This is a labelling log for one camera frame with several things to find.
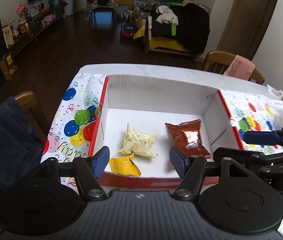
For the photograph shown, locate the brown oreo snack packet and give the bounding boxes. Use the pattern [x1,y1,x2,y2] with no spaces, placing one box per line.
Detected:
[165,119,210,159]

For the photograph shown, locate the yellow snack packet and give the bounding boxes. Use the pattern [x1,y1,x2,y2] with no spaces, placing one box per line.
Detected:
[109,154,141,177]

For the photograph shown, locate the cream snack packet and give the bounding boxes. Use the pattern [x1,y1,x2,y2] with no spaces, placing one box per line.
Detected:
[118,124,158,158]

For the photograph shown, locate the balloon pattern tablecloth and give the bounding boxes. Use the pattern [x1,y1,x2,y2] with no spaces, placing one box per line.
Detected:
[39,74,283,239]

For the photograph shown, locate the red white cardboard box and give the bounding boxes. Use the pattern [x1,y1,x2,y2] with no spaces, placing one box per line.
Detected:
[88,75,242,190]

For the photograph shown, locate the pink cloth on chair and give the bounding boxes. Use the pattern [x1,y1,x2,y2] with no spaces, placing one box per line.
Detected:
[224,55,256,80]

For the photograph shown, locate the blue jeans on chair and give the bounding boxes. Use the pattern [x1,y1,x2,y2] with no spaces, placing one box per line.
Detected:
[0,97,44,191]

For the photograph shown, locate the wooden chair right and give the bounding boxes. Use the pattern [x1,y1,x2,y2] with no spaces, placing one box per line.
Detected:
[201,50,265,85]

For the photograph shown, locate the wooden chair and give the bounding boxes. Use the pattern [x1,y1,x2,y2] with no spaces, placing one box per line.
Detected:
[201,50,265,85]
[13,90,50,142]

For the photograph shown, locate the wooden chair left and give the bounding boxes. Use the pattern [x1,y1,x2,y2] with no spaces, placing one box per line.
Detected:
[13,90,50,142]

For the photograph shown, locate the brown paper bag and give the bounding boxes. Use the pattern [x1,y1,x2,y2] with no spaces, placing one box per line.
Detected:
[0,53,18,80]

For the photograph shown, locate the wooden door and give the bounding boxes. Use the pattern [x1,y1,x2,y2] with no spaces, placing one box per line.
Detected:
[216,0,278,60]

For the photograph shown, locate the sofa with clothes pile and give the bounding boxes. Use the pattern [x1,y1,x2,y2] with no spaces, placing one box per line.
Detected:
[133,0,210,56]

